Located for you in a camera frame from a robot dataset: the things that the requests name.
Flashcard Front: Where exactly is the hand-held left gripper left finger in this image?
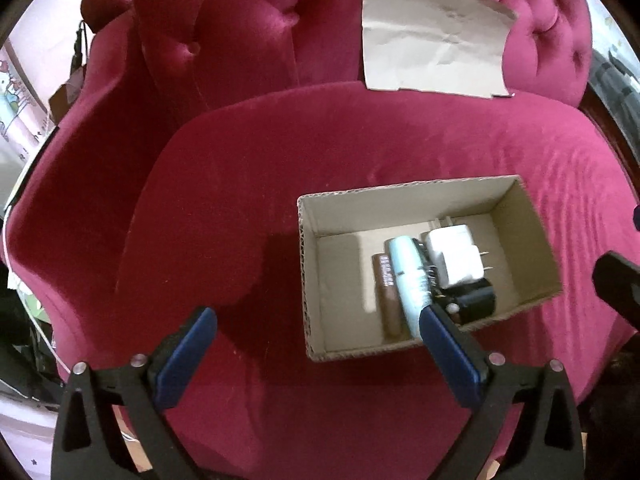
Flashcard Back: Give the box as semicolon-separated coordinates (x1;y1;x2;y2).
52;306;218;480

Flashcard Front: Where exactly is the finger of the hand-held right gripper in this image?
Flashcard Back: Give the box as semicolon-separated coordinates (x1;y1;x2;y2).
591;251;640;318

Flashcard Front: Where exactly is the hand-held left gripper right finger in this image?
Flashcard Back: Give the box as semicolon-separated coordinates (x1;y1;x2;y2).
419;305;586;480

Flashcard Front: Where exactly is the keychain with gold charms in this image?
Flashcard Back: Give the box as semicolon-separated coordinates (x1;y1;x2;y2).
422;247;461;316

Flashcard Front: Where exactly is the brown cosmetic tube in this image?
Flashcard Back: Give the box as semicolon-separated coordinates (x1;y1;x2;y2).
371;254;405;343

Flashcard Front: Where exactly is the small white charger plug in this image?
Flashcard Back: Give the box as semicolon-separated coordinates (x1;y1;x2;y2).
434;246;494;289

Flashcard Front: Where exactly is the light blue bottle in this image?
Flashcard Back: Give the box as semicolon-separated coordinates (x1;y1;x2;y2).
384;236;433;343

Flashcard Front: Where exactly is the cardboard box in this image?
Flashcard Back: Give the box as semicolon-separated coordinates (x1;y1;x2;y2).
297;175;563;362

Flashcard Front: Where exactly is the large white charger plug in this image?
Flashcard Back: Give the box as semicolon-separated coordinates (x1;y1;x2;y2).
424;216;477;261

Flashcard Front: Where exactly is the red velvet armchair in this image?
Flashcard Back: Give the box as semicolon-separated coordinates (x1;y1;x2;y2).
0;0;640;476

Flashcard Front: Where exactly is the grey cloth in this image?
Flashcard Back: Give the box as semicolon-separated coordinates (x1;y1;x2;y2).
590;45;640;126

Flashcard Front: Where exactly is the brown paper sheet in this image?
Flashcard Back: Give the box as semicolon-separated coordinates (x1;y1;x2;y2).
361;0;518;98

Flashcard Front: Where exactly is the cartoon wall poster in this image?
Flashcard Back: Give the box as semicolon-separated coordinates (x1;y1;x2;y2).
0;45;56;161

